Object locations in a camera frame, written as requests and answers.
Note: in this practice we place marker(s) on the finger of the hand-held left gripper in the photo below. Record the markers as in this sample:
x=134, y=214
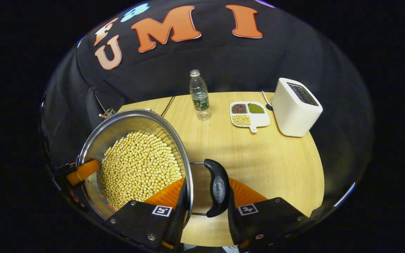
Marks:
x=74, y=196
x=84, y=169

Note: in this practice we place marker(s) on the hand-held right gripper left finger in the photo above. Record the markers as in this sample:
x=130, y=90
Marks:
x=178, y=225

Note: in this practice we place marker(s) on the clear plastic water bottle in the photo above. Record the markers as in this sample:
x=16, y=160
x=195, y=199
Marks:
x=199, y=98

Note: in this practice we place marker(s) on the white toaster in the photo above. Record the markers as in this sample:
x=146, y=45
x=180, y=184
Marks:
x=294, y=112

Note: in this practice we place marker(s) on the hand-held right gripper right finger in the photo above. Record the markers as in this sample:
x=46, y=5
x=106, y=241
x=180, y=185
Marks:
x=233, y=225

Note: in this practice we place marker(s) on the steel pot with soybeans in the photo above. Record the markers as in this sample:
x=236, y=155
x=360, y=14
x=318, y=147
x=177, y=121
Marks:
x=139, y=165

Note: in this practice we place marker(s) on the white divided bean plate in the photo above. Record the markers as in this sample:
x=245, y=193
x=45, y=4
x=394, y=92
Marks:
x=255, y=121

